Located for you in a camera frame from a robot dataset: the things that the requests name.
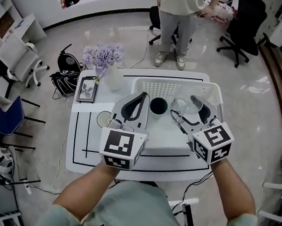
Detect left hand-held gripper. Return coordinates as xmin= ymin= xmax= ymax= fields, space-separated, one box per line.
xmin=97 ymin=87 xmax=155 ymax=173

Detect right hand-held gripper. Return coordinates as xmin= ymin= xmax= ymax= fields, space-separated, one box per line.
xmin=165 ymin=92 xmax=239 ymax=167

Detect clear wine glass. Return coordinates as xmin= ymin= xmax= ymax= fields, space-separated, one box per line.
xmin=168 ymin=85 xmax=206 ymax=127

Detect teal cup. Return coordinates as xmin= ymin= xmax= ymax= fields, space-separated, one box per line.
xmin=147 ymin=96 xmax=169 ymax=120

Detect cream mug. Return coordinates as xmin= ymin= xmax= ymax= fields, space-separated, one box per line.
xmin=96 ymin=109 xmax=116 ymax=129

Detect white plastic laundry basket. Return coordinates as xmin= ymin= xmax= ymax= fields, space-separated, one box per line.
xmin=124 ymin=73 xmax=226 ymax=162

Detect person's right forearm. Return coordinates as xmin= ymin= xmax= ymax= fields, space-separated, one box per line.
xmin=205 ymin=157 xmax=262 ymax=224

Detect person's left forearm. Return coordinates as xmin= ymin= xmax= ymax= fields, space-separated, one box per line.
xmin=51 ymin=158 xmax=123 ymax=226

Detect white vase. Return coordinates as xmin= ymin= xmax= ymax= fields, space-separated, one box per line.
xmin=103 ymin=65 xmax=123 ymax=92

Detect white paper strip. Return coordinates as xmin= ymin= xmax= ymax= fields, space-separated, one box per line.
xmin=71 ymin=97 xmax=117 ymax=117

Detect purple flowers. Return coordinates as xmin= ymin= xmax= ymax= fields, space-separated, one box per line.
xmin=81 ymin=39 xmax=125 ymax=80

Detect brown wooden step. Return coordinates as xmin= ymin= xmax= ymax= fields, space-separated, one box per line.
xmin=250 ymin=39 xmax=282 ymax=127

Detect black office chair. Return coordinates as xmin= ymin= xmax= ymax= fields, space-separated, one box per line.
xmin=215 ymin=0 xmax=275 ymax=71
xmin=145 ymin=4 xmax=195 ymax=50

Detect person in white t-shirt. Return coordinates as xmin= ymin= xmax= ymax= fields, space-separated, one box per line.
xmin=32 ymin=171 xmax=261 ymax=226

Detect white red plastic bag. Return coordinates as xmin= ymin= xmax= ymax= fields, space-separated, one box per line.
xmin=210 ymin=2 xmax=240 ymax=25

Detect white office chair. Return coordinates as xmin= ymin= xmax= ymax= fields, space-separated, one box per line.
xmin=0 ymin=35 xmax=53 ymax=90

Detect blue chair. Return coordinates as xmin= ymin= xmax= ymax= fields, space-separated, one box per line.
xmin=0 ymin=93 xmax=49 ymax=155

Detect white desk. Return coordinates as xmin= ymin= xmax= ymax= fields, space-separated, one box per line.
xmin=5 ymin=10 xmax=49 ymax=48

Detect black picture frame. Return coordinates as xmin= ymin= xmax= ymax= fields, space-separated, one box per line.
xmin=75 ymin=74 xmax=100 ymax=105

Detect white cable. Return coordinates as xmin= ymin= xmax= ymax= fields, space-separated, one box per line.
xmin=51 ymin=94 xmax=76 ymax=193

